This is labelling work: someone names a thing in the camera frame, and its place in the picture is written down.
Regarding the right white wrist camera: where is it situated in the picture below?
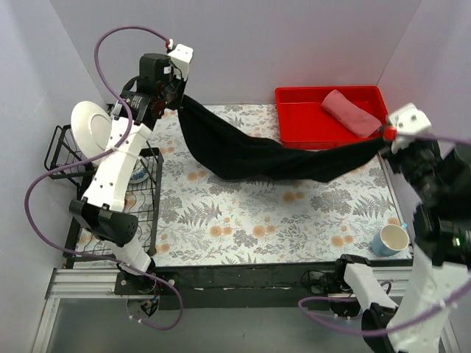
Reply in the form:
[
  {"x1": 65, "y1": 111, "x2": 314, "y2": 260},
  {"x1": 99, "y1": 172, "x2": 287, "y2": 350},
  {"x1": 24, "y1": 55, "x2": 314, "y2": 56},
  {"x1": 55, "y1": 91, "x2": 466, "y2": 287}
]
[{"x1": 383, "y1": 103, "x2": 431, "y2": 154}]

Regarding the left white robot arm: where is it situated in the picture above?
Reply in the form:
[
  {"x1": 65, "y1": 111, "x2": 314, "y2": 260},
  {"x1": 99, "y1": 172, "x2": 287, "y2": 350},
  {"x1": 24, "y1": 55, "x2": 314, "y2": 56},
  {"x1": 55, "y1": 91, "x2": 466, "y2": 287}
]
[{"x1": 69, "y1": 46, "x2": 193, "y2": 294}]

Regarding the floral table mat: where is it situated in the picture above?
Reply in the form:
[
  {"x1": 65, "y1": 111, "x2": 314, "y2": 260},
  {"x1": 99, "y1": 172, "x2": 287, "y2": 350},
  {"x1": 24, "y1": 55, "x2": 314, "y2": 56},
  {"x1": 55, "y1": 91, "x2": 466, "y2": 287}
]
[{"x1": 149, "y1": 111, "x2": 402, "y2": 266}]

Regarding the blue ceramic mug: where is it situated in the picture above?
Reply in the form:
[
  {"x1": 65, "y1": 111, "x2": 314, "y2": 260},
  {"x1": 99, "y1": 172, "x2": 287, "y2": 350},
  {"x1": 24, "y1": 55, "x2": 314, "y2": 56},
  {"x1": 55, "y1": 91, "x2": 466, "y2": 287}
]
[{"x1": 371, "y1": 224, "x2": 409, "y2": 257}]

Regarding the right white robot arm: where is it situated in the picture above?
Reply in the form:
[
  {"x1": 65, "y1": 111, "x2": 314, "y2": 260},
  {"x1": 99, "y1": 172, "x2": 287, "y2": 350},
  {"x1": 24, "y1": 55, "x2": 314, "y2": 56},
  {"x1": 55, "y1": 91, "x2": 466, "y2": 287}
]
[{"x1": 333, "y1": 140, "x2": 470, "y2": 352}]

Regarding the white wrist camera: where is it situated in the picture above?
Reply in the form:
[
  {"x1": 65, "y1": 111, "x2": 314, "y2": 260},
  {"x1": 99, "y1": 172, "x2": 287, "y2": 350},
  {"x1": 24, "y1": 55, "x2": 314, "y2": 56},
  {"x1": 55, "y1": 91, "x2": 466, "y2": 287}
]
[
  {"x1": 383, "y1": 103, "x2": 431, "y2": 154},
  {"x1": 169, "y1": 44, "x2": 194, "y2": 82}
]

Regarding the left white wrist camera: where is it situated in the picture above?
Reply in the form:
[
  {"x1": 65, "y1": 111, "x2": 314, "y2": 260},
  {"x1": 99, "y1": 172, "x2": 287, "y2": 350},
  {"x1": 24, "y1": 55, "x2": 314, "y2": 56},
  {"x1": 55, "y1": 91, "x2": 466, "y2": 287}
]
[{"x1": 169, "y1": 44, "x2": 194, "y2": 82}]

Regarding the rolled pink t shirt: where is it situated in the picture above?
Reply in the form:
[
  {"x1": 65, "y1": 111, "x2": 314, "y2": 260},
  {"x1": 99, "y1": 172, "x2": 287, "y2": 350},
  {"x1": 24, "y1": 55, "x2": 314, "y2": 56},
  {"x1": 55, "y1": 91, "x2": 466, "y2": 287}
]
[{"x1": 321, "y1": 90, "x2": 382, "y2": 138}]

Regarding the black t shirt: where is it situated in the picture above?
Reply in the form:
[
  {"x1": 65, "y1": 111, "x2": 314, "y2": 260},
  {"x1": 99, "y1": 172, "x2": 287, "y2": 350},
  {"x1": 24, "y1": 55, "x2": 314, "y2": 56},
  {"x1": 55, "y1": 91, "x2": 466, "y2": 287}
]
[{"x1": 178, "y1": 96, "x2": 386, "y2": 182}]

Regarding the purple cable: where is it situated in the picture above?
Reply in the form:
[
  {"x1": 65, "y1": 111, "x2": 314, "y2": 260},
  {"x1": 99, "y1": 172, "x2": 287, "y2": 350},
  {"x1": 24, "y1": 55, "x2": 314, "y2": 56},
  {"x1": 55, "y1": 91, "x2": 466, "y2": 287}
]
[
  {"x1": 297, "y1": 132, "x2": 471, "y2": 338},
  {"x1": 24, "y1": 24, "x2": 185, "y2": 331}
]

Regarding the white ceramic plate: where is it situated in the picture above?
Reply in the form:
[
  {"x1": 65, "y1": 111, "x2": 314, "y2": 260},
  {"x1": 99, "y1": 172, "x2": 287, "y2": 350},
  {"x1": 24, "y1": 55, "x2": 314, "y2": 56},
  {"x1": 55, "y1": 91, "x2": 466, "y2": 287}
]
[{"x1": 71, "y1": 101, "x2": 112, "y2": 159}]

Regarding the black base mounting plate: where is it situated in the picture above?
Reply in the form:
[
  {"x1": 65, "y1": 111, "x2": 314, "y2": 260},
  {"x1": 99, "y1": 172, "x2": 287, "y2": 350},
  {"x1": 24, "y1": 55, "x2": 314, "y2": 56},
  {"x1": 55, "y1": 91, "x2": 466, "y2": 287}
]
[{"x1": 113, "y1": 263, "x2": 372, "y2": 313}]

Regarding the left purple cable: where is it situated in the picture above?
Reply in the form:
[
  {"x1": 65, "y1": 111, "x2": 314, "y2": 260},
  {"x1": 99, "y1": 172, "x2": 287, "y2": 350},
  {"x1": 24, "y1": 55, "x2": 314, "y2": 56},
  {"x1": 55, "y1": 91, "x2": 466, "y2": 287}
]
[{"x1": 24, "y1": 24, "x2": 185, "y2": 331}]

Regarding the red plastic bin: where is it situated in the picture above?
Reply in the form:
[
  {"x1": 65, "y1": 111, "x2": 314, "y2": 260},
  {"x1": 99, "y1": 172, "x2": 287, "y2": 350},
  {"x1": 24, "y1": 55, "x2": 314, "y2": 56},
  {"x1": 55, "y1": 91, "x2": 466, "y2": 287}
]
[{"x1": 275, "y1": 85, "x2": 388, "y2": 150}]

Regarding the aluminium frame rail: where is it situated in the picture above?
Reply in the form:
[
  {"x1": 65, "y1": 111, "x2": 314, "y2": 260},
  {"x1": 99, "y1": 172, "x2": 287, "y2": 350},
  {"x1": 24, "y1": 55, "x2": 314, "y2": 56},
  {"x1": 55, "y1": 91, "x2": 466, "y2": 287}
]
[{"x1": 46, "y1": 268, "x2": 130, "y2": 299}]

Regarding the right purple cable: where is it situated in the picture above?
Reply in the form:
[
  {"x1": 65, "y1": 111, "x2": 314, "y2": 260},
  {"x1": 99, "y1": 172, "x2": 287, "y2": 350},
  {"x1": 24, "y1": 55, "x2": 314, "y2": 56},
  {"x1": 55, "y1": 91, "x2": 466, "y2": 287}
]
[{"x1": 297, "y1": 132, "x2": 471, "y2": 338}]

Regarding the white patterned cup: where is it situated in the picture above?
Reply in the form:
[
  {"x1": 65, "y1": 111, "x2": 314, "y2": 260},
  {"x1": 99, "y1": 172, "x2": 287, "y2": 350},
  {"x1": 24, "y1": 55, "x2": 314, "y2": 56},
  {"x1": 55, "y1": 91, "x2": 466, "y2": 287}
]
[{"x1": 129, "y1": 163, "x2": 149, "y2": 185}]

